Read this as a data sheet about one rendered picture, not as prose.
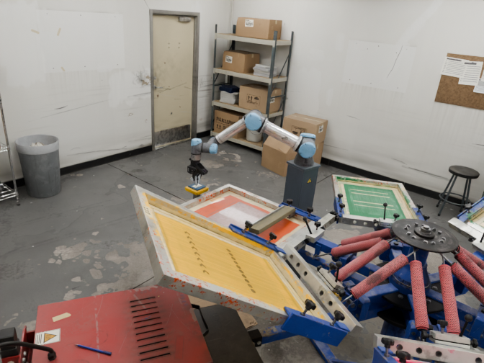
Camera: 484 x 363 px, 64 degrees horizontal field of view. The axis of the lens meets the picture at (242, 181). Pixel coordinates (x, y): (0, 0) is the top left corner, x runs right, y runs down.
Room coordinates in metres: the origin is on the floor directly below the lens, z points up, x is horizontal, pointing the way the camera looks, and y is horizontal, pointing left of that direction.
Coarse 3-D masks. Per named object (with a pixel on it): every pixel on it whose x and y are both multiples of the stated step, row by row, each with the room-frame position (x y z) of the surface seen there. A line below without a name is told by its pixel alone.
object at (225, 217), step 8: (200, 208) 2.34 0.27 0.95; (208, 208) 2.35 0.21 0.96; (216, 208) 2.36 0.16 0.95; (208, 216) 2.24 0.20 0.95; (216, 216) 2.25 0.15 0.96; (224, 216) 2.26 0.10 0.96; (232, 216) 2.27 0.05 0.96; (224, 224) 2.15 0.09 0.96; (240, 224) 2.17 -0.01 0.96; (264, 232) 2.10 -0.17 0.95; (272, 232) 2.11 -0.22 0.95; (272, 240) 2.01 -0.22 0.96
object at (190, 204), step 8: (208, 192) 2.53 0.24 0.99; (216, 192) 2.54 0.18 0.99; (224, 192) 2.62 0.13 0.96; (240, 192) 2.60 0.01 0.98; (248, 192) 2.58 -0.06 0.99; (192, 200) 2.38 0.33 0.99; (200, 200) 2.41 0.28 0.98; (256, 200) 2.51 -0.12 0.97; (264, 200) 2.47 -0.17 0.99; (272, 208) 2.42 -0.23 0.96; (296, 216) 2.31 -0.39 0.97; (312, 224) 2.19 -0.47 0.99; (296, 232) 2.07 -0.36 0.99; (288, 240) 1.97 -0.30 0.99
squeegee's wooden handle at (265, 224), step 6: (282, 210) 2.22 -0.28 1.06; (288, 210) 2.21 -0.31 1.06; (294, 210) 2.25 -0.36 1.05; (270, 216) 2.13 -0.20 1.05; (276, 216) 2.13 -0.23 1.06; (282, 216) 2.14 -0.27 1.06; (264, 222) 2.05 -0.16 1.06; (270, 222) 2.04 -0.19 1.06; (276, 222) 2.08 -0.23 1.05; (252, 228) 1.96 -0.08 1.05; (258, 228) 1.96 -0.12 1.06; (264, 228) 1.98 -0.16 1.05; (258, 234) 1.94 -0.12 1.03
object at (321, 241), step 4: (320, 240) 1.92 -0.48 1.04; (324, 240) 1.92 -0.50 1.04; (308, 244) 1.93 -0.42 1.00; (312, 244) 1.92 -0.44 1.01; (320, 244) 1.89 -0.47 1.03; (324, 244) 1.88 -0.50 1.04; (328, 244) 1.88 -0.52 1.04; (332, 244) 1.88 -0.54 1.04; (336, 244) 1.89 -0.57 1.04; (324, 248) 1.87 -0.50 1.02; (328, 248) 1.85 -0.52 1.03; (324, 252) 1.87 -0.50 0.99; (328, 252) 1.85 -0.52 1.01
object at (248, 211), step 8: (224, 200) 2.49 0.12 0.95; (232, 200) 2.50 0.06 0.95; (240, 200) 2.51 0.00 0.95; (232, 208) 2.38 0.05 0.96; (240, 208) 2.39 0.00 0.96; (248, 208) 2.40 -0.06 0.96; (256, 208) 2.41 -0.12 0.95; (240, 216) 2.28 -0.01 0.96; (248, 216) 2.29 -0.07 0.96; (256, 216) 2.29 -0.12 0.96; (280, 224) 2.21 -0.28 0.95; (288, 224) 2.22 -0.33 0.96; (296, 224) 2.23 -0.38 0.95; (280, 232) 2.11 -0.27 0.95; (288, 232) 2.12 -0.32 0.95
